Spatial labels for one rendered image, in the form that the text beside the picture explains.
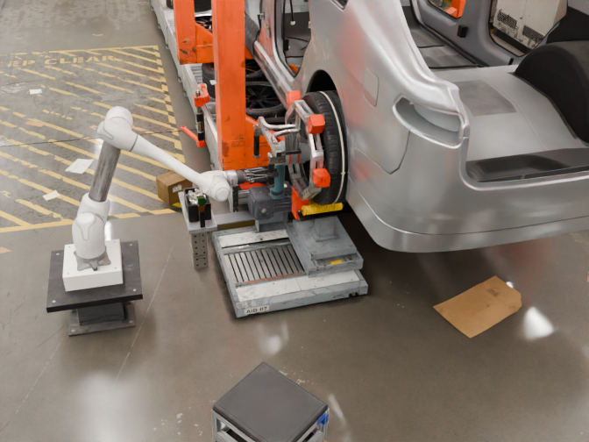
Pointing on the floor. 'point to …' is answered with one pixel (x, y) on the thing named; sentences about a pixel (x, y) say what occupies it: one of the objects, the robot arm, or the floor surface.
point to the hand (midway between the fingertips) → (272, 173)
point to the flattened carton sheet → (480, 306)
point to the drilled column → (199, 250)
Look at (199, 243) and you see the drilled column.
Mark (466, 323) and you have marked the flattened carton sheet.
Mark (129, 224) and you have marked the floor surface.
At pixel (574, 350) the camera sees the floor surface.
